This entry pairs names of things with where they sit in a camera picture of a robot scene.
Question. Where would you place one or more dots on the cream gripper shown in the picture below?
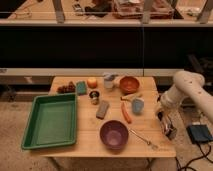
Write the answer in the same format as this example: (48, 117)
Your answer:
(165, 122)

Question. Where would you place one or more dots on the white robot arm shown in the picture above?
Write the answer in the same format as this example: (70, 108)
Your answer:
(185, 84)

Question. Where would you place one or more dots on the green plastic tray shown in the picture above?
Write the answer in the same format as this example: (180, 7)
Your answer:
(52, 122)

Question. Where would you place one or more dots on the silver fork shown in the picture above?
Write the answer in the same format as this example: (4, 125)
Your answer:
(148, 142)

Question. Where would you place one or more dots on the black box on floor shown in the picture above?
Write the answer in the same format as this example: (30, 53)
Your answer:
(199, 134)

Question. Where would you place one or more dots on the blue cup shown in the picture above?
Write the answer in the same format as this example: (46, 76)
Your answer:
(137, 105)

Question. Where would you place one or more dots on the yellow banana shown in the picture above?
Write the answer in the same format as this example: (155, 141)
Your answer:
(130, 97)

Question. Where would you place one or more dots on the orange carrot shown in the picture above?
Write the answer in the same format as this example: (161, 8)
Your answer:
(125, 113)

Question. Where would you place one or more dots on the wooden table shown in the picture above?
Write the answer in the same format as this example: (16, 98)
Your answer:
(145, 124)

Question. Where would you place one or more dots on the orange bowl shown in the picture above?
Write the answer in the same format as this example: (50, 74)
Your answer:
(128, 84)

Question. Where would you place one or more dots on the purple bowl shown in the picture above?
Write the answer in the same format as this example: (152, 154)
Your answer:
(114, 134)

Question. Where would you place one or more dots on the grey sponge block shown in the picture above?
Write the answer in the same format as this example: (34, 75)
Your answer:
(102, 109)

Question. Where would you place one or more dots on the white lidded cup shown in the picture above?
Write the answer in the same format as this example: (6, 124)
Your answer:
(109, 80)

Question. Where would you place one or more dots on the small metal can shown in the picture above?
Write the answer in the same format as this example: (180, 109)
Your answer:
(94, 96)

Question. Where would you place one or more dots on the orange fruit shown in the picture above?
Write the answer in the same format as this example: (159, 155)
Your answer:
(92, 82)

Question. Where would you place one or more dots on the green sponge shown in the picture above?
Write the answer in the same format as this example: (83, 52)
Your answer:
(81, 88)

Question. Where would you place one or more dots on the bunch of dark grapes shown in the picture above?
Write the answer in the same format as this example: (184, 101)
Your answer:
(69, 88)

